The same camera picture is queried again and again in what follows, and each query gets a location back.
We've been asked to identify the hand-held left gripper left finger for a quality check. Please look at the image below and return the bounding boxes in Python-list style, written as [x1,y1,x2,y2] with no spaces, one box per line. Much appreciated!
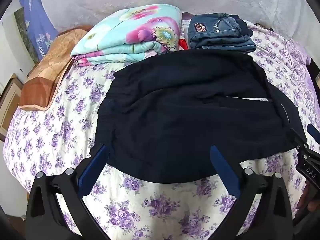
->
[25,144,110,240]

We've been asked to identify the folded blue jeans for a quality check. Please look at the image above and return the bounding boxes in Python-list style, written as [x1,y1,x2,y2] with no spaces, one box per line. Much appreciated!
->
[187,13,257,53]

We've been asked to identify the black pants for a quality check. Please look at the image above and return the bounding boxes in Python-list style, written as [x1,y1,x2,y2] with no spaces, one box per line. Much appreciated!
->
[90,49,308,184]

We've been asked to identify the purple floral bedsheet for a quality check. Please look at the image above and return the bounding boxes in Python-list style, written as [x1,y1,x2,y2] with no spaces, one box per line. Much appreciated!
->
[2,17,318,240]

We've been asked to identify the wooden picture frame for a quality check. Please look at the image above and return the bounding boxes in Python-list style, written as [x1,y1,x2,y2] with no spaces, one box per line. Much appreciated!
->
[0,74,24,140]

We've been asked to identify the blue printed cloth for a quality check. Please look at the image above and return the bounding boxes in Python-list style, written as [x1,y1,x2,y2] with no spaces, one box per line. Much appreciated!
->
[19,0,59,58]

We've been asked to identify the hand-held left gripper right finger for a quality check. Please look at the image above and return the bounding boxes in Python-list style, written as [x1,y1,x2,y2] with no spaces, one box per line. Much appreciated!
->
[210,144,294,240]

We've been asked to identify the brown satin pillow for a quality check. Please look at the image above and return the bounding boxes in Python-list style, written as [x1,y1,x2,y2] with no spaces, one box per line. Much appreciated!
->
[19,26,93,111]

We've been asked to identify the turquoise pink floral folded quilt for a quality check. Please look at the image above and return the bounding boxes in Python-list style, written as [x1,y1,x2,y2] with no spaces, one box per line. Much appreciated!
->
[71,4,182,68]

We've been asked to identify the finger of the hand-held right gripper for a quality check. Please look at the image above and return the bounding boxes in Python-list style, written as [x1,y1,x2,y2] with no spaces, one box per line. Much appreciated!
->
[306,124,320,145]
[287,128,309,150]

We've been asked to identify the dark landscape picture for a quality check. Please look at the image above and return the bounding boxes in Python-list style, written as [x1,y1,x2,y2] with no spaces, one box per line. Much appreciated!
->
[14,7,39,63]

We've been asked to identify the dark bed frame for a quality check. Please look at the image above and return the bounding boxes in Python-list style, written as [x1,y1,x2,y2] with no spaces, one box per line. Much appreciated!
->
[307,57,320,80]

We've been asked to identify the person's right hand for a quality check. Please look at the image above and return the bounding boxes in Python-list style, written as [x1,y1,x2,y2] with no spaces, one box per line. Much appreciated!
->
[297,182,320,212]

